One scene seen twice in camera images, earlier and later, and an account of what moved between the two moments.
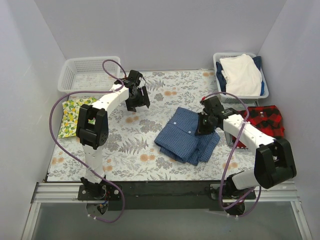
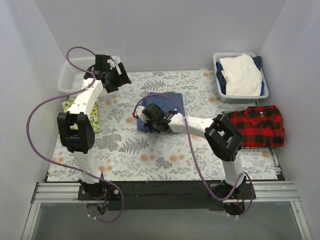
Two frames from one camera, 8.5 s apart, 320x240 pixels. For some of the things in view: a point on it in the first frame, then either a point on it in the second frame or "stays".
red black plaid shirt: x=266 y=119 stays
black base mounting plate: x=165 y=196 stays
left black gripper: x=139 y=100 to x=116 y=80
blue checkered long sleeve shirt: x=177 y=139 to x=169 y=100
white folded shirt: x=243 y=75 stays
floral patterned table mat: x=130 y=154 stays
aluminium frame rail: x=57 y=192 stays
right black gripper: x=201 y=126 to x=151 y=122
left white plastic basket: x=90 y=74 stays
